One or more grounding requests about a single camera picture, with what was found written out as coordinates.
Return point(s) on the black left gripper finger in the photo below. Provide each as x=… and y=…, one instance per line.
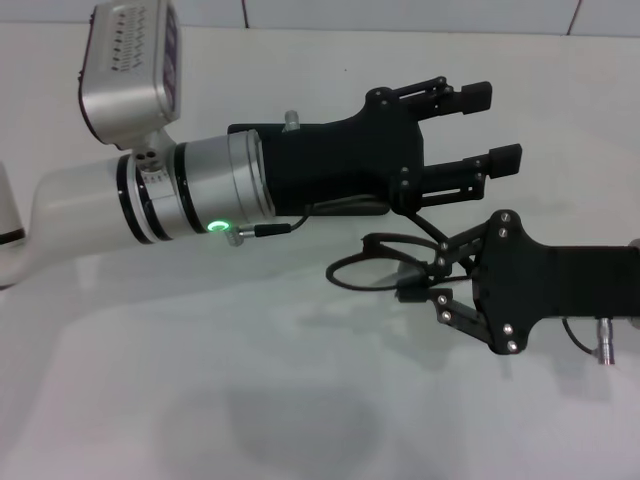
x=505, y=160

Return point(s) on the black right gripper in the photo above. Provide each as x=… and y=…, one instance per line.
x=560, y=282

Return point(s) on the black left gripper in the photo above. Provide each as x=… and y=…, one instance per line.
x=340, y=160

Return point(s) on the black oval glasses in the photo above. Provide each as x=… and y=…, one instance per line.
x=365, y=272

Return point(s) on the silver plug on left gripper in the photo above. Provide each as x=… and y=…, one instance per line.
x=291, y=121

